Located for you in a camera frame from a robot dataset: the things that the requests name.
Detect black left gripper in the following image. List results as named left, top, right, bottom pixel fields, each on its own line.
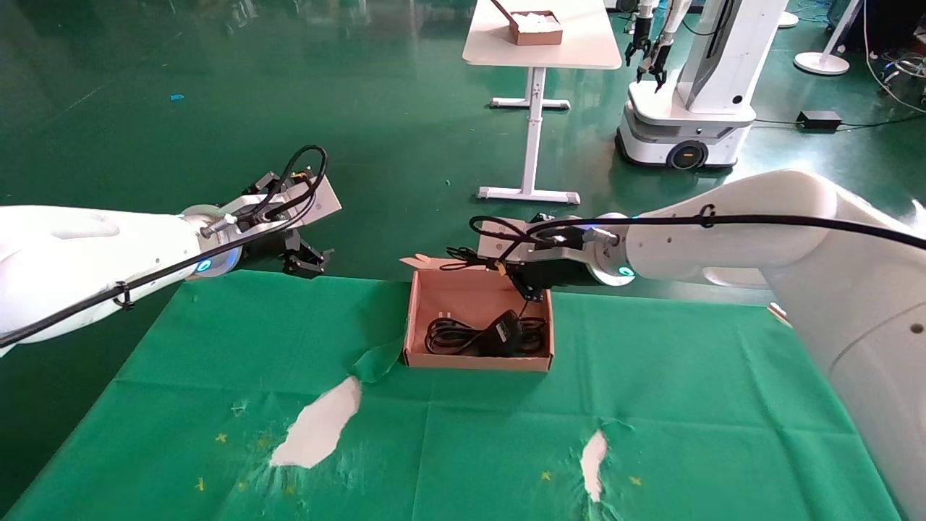
left=242, top=174, right=335, bottom=274

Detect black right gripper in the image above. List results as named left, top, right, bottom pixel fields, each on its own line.
left=506, top=212, right=601, bottom=302

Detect thin black cable bundle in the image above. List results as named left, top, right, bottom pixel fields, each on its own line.
left=438, top=246, right=504, bottom=273

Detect black power adapter with cable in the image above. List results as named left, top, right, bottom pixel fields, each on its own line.
left=425, top=310, right=548, bottom=357

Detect open brown cardboard box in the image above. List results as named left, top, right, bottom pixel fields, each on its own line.
left=399, top=250, right=564, bottom=373

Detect small brown cardboard box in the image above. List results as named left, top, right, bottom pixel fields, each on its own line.
left=490, top=0, right=564, bottom=47

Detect green tablecloth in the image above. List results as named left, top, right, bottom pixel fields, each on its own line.
left=4, top=269, right=901, bottom=521

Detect white background table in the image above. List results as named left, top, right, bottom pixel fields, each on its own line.
left=462, top=0, right=623, bottom=206

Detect white background wheeled robot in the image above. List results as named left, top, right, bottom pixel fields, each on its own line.
left=615, top=0, right=789, bottom=171

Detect black background robot gripper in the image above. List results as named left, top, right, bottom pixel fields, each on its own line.
left=637, top=0, right=688, bottom=93
left=626, top=0, right=653, bottom=67

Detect black power brick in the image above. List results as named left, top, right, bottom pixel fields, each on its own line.
left=796, top=111, right=842, bottom=132

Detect white stand with round base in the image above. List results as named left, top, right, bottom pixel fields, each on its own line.
left=794, top=0, right=865, bottom=77

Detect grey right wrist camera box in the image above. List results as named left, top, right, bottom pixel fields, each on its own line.
left=477, top=217, right=601, bottom=267

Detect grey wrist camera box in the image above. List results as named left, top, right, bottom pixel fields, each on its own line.
left=477, top=217, right=601, bottom=267
left=230, top=171, right=342, bottom=234

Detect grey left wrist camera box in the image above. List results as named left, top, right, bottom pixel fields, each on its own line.
left=230, top=171, right=342, bottom=234

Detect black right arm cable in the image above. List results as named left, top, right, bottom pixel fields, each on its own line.
left=469, top=205, right=926, bottom=250

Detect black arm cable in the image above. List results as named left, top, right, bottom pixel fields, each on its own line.
left=469, top=205, right=926, bottom=250
left=0, top=145, right=328, bottom=348

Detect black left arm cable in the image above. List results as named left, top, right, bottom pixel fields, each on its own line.
left=0, top=145, right=328, bottom=348

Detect black floor power cable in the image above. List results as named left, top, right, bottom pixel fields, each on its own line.
left=752, top=112, right=926, bottom=132

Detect tangled floor cables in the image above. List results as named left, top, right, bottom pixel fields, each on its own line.
left=863, top=0, right=926, bottom=115

